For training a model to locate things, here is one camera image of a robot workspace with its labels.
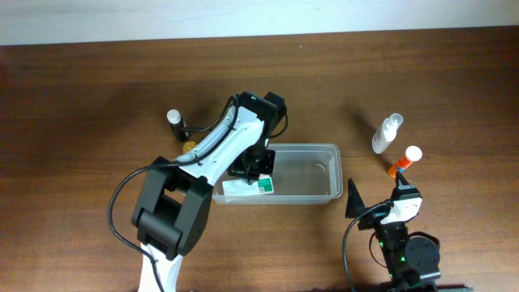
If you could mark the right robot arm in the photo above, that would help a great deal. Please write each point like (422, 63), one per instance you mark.
(412, 259)

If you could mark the clear plastic container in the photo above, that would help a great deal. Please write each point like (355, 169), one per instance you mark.
(302, 174)

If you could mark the white spray bottle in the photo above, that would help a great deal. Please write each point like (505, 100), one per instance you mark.
(386, 133)

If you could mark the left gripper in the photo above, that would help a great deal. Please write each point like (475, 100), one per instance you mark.
(252, 175)

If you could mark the small jar gold lid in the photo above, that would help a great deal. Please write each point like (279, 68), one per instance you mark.
(188, 146)

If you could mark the dark bottle white cap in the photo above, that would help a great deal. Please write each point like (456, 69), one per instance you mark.
(177, 125)

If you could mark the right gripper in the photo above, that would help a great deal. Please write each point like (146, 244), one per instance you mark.
(373, 216)

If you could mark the white green medicine box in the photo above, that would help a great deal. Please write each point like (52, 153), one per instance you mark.
(238, 187)

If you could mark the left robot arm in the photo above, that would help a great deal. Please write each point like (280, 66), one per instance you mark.
(172, 209)

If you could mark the orange tube white cap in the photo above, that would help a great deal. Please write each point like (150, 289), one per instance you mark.
(412, 154)

